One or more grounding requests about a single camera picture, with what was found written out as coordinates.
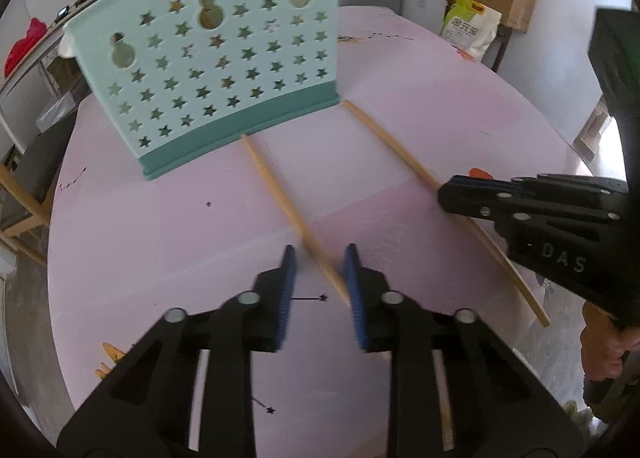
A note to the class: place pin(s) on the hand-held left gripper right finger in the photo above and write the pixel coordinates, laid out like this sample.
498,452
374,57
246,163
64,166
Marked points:
355,298

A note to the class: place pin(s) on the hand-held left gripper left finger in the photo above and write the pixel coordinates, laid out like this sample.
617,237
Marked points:
285,298

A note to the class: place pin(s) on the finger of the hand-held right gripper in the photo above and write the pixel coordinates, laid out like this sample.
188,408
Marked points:
575,185
465,195

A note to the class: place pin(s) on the wooden chopstick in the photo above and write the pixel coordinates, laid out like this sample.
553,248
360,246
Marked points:
280,195
395,147

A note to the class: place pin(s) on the teal perforated utensil holder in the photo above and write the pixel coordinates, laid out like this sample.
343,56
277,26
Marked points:
200,140

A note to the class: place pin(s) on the person's right hand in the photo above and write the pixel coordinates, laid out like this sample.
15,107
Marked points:
600,348

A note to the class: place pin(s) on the pink printed tablecloth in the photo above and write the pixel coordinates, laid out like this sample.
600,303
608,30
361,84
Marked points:
175,238

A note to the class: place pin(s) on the yellow green rice bag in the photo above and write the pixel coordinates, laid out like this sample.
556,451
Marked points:
467,30

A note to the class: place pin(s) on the wooden chair with dark seat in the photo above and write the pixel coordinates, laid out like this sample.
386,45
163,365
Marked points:
45,157

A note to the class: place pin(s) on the red plastic bag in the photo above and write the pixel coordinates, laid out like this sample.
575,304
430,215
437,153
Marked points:
25,47

